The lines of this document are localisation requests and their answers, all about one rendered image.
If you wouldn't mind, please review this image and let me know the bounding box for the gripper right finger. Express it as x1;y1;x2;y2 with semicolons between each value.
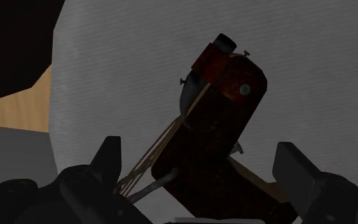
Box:
272;141;358;224

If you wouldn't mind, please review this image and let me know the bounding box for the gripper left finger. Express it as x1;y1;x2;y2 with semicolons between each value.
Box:
0;136;153;224

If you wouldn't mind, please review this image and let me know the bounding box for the white round table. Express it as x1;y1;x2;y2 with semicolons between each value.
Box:
48;0;358;224

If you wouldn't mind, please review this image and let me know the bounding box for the dark brown wooden string instrument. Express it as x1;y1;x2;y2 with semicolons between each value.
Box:
116;32;299;224

